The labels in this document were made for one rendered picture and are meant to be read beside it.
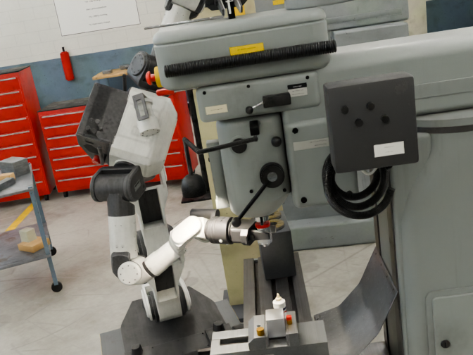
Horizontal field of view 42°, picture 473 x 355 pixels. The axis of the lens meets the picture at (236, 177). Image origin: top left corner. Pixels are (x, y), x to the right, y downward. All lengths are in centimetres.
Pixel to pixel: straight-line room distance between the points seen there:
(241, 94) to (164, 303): 128
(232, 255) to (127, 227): 189
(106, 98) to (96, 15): 897
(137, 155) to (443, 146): 96
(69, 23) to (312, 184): 966
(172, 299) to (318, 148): 122
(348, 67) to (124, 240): 90
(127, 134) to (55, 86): 935
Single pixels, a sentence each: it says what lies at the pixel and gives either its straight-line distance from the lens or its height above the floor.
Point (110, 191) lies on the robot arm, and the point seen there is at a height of 141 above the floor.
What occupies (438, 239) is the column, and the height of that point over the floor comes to 123.
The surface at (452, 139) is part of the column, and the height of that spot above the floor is 150.
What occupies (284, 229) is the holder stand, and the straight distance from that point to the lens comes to 229.
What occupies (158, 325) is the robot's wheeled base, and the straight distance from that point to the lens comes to 287.
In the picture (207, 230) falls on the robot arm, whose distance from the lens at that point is 194.
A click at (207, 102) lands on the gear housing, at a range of 167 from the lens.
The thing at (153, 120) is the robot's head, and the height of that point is 161.
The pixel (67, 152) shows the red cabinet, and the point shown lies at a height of 52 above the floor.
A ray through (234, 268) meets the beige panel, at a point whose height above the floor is 29.
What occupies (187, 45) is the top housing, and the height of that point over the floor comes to 185.
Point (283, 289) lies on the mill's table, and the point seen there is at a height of 90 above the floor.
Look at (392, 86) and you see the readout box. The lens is 145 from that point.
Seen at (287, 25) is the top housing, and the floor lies 186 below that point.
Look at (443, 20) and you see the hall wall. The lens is 1129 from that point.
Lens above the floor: 198
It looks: 18 degrees down
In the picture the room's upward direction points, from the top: 9 degrees counter-clockwise
